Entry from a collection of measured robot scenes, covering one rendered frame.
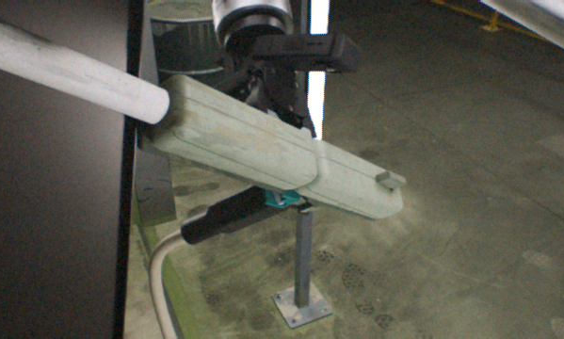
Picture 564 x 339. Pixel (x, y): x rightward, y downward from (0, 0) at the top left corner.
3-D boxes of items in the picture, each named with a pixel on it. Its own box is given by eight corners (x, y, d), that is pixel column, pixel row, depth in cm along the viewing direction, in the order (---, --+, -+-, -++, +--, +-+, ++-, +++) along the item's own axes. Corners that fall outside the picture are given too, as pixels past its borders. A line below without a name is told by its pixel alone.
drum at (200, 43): (141, 138, 338) (119, 3, 290) (214, 114, 369) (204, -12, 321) (186, 175, 299) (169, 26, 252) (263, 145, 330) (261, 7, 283)
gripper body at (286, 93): (257, 155, 58) (245, 70, 63) (318, 126, 54) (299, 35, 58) (210, 137, 52) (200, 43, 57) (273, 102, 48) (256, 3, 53)
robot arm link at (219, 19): (303, 3, 60) (249, -41, 53) (310, 36, 58) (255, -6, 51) (248, 40, 65) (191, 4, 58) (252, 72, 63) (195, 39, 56)
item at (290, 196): (276, 169, 50) (294, 160, 48) (282, 208, 48) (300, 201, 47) (259, 163, 48) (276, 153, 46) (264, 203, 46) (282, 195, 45)
